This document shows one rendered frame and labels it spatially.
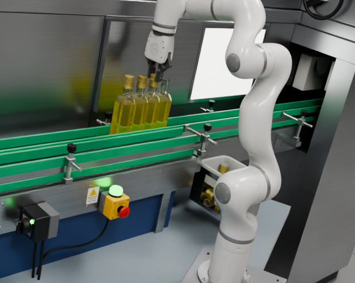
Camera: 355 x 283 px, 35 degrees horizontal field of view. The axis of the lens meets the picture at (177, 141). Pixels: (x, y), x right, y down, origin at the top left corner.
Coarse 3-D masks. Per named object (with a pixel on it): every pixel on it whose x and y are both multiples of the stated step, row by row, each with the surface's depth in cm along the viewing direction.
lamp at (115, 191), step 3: (111, 186) 185; (114, 186) 184; (117, 186) 185; (120, 186) 186; (111, 189) 184; (114, 189) 183; (117, 189) 184; (120, 189) 184; (111, 192) 184; (114, 192) 183; (117, 192) 183; (120, 192) 184; (111, 195) 184; (114, 195) 184; (117, 195) 184; (120, 195) 184
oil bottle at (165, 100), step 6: (162, 96) 207; (168, 96) 209; (162, 102) 208; (168, 102) 210; (162, 108) 209; (168, 108) 211; (162, 114) 210; (168, 114) 212; (162, 120) 211; (156, 126) 211; (162, 126) 213
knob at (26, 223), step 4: (20, 220) 162; (24, 220) 163; (28, 220) 163; (16, 224) 162; (20, 224) 162; (24, 224) 162; (28, 224) 162; (16, 228) 162; (20, 228) 163; (24, 228) 162; (28, 228) 162; (16, 232) 163; (20, 232) 163; (24, 232) 163; (28, 232) 164
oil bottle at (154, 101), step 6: (150, 96) 204; (156, 96) 205; (150, 102) 203; (156, 102) 205; (150, 108) 204; (156, 108) 207; (150, 114) 206; (156, 114) 208; (150, 120) 207; (156, 120) 209; (144, 126) 207; (150, 126) 208
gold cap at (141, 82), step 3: (138, 75) 199; (141, 75) 199; (144, 75) 200; (138, 78) 199; (141, 78) 198; (144, 78) 198; (147, 78) 199; (138, 81) 199; (141, 81) 198; (144, 81) 199; (138, 84) 199; (141, 84) 199; (144, 84) 199; (138, 87) 199; (141, 87) 199; (144, 87) 200
